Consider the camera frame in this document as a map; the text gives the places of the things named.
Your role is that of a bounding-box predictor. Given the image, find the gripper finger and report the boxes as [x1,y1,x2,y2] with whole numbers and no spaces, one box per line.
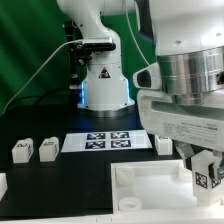
[210,157,224,181]
[175,141,194,170]

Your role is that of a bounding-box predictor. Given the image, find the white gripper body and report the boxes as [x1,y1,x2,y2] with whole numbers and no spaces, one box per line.
[137,89,224,150]

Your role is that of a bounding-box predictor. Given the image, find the white square tabletop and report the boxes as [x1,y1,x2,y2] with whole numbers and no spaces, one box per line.
[111,160,224,213]

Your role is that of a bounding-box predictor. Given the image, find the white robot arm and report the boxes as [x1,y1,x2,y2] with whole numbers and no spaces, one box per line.
[56,0,224,180]

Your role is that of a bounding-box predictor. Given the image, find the paper sheet with AprilTags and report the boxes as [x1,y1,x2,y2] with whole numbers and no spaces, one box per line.
[62,130,152,153]

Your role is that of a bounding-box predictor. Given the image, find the white obstacle bar left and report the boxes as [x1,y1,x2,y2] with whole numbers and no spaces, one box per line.
[0,173,8,201]

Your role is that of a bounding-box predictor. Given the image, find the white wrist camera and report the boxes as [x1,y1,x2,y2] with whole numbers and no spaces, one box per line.
[133,63,162,90]

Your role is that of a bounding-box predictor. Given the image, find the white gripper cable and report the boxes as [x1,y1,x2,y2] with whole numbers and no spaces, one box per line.
[124,0,152,68]

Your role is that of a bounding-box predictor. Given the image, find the black cable on table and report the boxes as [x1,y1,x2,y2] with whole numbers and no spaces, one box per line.
[5,87,72,111]

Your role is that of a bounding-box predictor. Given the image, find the white camera cable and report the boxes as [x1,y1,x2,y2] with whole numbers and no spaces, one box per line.
[1,39,84,115]

